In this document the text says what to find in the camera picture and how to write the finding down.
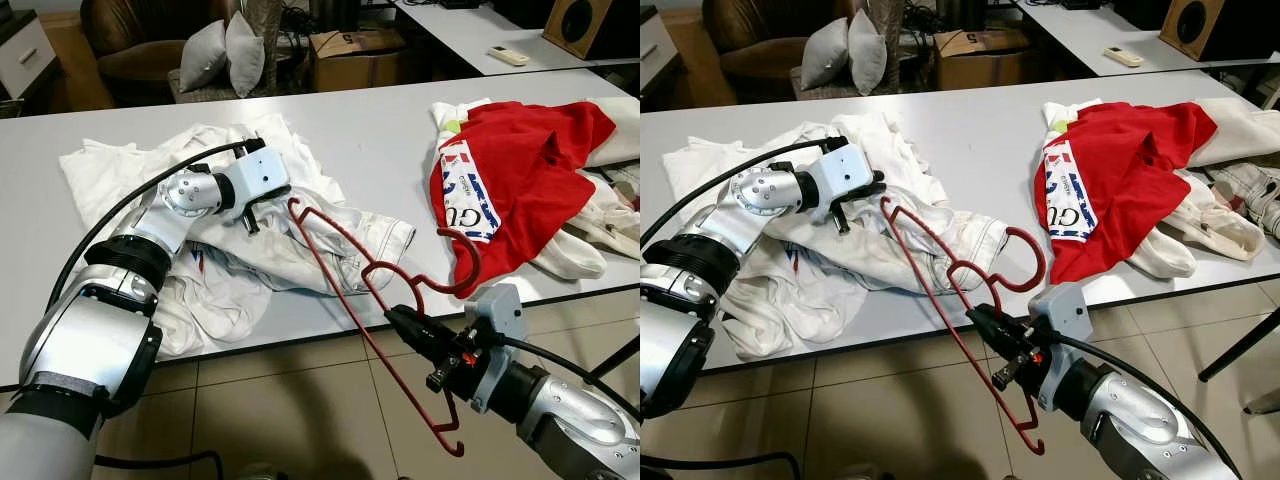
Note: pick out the white garment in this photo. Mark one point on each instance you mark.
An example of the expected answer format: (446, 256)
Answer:
(930, 245)
(330, 250)

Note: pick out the red plastic clothes hanger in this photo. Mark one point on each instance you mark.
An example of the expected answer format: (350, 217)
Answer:
(1041, 262)
(477, 262)

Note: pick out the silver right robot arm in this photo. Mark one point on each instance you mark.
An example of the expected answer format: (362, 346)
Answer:
(1140, 430)
(575, 430)

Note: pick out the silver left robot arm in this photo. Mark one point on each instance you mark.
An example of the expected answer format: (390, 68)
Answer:
(765, 190)
(80, 340)

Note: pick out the grey pillow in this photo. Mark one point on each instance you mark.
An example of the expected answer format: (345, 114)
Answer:
(245, 55)
(825, 55)
(868, 52)
(203, 58)

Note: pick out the cardboard box with black print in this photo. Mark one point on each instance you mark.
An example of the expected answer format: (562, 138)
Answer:
(980, 62)
(355, 65)

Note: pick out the black table leg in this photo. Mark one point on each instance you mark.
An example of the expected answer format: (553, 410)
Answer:
(1240, 345)
(612, 358)

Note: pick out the brown armchair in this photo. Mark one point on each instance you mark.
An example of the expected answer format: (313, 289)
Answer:
(140, 35)
(760, 35)

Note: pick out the red T-shirt with logo print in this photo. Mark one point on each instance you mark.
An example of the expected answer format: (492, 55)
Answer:
(1140, 160)
(540, 160)

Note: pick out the plaid patterned garment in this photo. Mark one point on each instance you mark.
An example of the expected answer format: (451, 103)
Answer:
(1250, 185)
(625, 185)

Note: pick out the white desk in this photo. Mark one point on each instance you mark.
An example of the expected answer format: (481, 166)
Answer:
(470, 30)
(1085, 30)

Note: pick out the white remote control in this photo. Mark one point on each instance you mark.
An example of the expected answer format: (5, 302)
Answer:
(508, 56)
(1124, 56)

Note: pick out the black and wood speaker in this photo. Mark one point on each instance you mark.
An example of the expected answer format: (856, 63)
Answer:
(600, 25)
(1220, 25)

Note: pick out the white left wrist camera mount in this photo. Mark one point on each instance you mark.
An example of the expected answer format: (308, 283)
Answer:
(258, 178)
(840, 172)

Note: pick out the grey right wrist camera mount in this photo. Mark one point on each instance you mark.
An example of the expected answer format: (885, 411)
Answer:
(1065, 320)
(498, 320)

